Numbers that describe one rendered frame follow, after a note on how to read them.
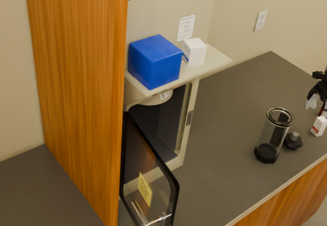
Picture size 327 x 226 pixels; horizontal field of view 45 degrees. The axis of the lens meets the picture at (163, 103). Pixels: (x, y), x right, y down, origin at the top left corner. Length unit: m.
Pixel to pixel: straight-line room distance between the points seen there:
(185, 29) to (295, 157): 0.87
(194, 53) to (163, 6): 0.16
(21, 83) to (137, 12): 0.64
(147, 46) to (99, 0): 0.19
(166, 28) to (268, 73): 1.23
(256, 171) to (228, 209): 0.24
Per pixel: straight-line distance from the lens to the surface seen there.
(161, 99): 1.27
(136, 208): 1.13
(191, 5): 1.12
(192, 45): 1.10
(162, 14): 1.06
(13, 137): 1.63
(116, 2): 0.83
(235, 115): 1.89
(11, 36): 1.39
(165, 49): 1.01
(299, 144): 1.81
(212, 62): 1.16
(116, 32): 0.87
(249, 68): 2.25
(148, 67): 0.98
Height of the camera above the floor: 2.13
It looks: 39 degrees down
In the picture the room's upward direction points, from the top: 7 degrees clockwise
